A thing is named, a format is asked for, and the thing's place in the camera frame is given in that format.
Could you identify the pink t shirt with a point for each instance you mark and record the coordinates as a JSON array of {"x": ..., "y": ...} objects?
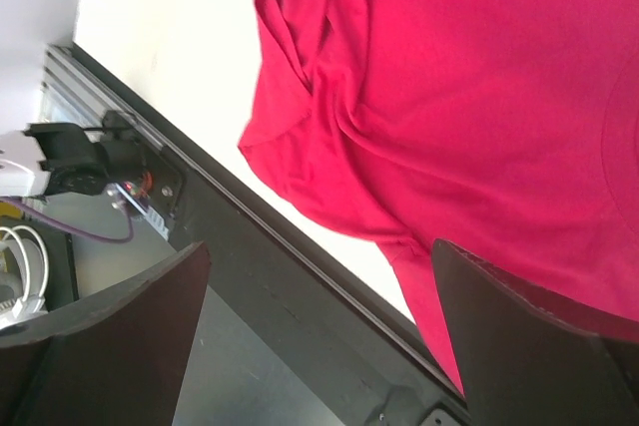
[{"x": 509, "y": 127}]

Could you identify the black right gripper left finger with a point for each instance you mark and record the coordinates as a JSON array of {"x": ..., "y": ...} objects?
[{"x": 116, "y": 357}]

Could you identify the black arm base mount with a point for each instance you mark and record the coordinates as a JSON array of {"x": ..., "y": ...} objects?
[{"x": 112, "y": 158}]

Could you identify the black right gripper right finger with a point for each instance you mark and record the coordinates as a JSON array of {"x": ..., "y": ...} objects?
[{"x": 529, "y": 356}]

